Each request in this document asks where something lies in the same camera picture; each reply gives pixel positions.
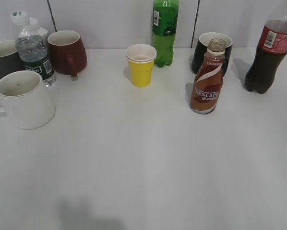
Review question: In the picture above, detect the clear water bottle green label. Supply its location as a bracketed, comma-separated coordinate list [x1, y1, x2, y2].
[11, 11, 56, 87]

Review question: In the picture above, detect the brown Nescafe coffee bottle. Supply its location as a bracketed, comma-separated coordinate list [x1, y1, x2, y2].
[190, 38, 226, 114]

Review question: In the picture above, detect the red-brown ceramic mug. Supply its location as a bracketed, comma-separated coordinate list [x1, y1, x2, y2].
[48, 30, 87, 81]

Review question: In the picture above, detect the white bottle behind water bottle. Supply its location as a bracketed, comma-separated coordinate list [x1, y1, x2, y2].
[29, 18, 48, 45]

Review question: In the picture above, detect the black ceramic mug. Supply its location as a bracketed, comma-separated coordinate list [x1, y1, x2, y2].
[191, 32, 233, 76]

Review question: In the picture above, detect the green soda bottle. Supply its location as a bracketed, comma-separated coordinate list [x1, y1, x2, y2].
[152, 0, 179, 68]

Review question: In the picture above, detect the dark green ceramic mug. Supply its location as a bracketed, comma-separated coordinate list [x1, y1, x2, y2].
[0, 40, 24, 79]

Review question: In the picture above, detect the yellow paper cup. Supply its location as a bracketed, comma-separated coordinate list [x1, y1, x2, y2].
[126, 44, 157, 87]

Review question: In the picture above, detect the white ceramic mug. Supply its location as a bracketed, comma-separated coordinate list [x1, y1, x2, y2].
[0, 70, 56, 130]

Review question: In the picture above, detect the cola bottle red label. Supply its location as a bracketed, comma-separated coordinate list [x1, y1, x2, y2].
[244, 0, 287, 94]

